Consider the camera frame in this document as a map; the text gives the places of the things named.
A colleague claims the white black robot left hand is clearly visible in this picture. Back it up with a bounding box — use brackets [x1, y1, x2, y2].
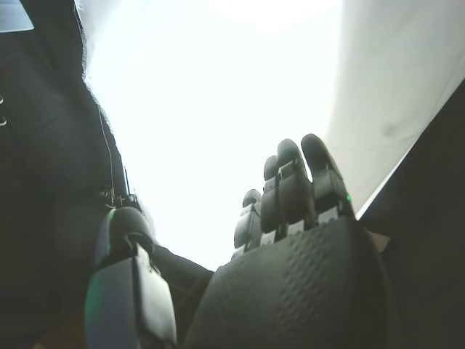
[84, 133, 392, 349]

